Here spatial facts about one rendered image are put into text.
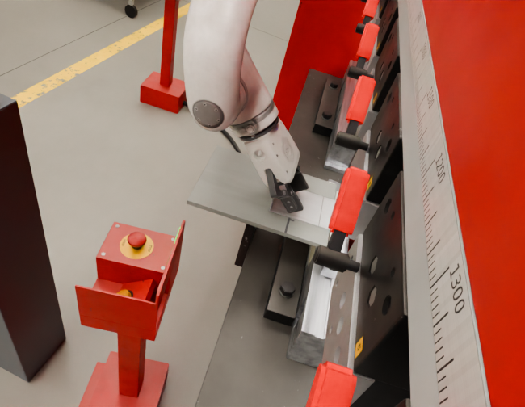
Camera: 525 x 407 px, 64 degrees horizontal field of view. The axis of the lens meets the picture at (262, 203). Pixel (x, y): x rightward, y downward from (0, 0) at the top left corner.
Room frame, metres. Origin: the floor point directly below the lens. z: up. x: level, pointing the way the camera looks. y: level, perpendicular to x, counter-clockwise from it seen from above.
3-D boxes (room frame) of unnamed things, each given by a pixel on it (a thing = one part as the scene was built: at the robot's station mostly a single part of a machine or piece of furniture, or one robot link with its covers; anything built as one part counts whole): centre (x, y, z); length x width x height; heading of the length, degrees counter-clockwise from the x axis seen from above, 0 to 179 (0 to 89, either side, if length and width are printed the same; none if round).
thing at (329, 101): (1.21, -0.10, 0.89); 0.30 x 0.05 x 0.03; 179
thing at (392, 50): (0.64, -0.15, 1.26); 0.15 x 0.09 x 0.17; 179
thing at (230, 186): (0.61, 0.00, 1.00); 0.26 x 0.18 x 0.01; 89
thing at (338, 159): (1.16, -0.16, 0.92); 0.50 x 0.06 x 0.10; 179
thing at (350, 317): (0.24, -0.14, 1.26); 0.15 x 0.09 x 0.17; 179
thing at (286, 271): (0.57, -0.09, 0.89); 0.30 x 0.05 x 0.03; 179
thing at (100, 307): (0.51, 0.22, 0.75); 0.20 x 0.16 x 0.18; 6
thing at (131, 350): (0.51, 0.22, 0.39); 0.06 x 0.06 x 0.54; 6
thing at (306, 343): (0.55, -0.15, 0.92); 0.39 x 0.06 x 0.10; 179
